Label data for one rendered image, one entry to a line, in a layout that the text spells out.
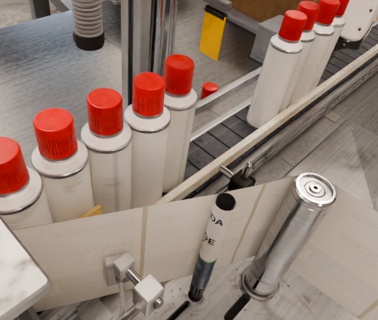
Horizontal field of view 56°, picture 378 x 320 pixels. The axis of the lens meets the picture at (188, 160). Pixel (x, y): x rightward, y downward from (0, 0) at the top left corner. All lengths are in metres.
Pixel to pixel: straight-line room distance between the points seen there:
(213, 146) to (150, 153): 0.22
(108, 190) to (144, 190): 0.06
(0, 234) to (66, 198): 0.19
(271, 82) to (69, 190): 0.38
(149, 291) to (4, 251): 0.15
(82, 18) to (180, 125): 0.16
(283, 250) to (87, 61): 0.65
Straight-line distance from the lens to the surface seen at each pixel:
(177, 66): 0.40
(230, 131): 0.64
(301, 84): 0.71
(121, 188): 0.41
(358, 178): 0.66
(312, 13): 0.62
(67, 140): 0.33
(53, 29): 1.02
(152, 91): 0.36
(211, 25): 0.45
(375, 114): 0.93
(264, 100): 0.62
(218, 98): 0.58
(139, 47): 0.54
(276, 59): 0.59
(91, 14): 0.41
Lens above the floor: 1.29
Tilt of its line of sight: 46 degrees down
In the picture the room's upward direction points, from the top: 10 degrees clockwise
